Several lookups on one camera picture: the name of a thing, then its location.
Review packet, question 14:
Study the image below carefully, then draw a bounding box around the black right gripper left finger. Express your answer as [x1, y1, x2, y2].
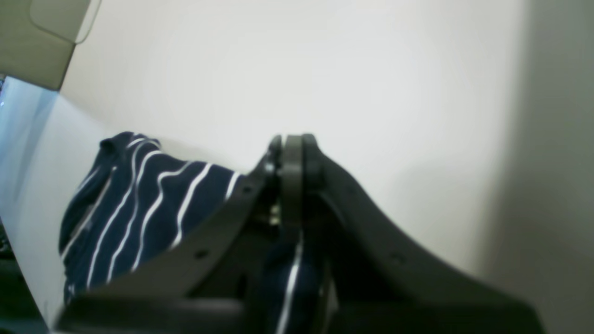
[56, 135, 303, 334]

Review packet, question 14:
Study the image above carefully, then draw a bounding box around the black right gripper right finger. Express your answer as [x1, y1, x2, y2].
[303, 135, 545, 334]

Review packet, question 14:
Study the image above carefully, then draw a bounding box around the navy white striped T-shirt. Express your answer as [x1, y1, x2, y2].
[58, 132, 321, 334]

